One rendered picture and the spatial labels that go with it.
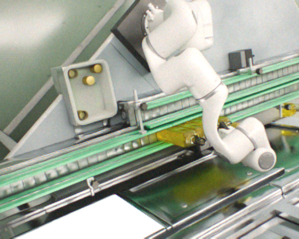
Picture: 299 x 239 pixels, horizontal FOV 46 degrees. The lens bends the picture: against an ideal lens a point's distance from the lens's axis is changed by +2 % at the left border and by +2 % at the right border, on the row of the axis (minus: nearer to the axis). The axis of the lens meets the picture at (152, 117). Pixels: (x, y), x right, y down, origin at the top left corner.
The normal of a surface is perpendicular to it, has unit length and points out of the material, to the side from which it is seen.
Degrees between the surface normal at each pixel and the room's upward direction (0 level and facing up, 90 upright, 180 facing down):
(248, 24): 0
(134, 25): 1
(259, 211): 90
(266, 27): 0
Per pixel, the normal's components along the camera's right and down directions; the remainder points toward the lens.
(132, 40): 0.52, 0.11
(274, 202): -0.18, -0.96
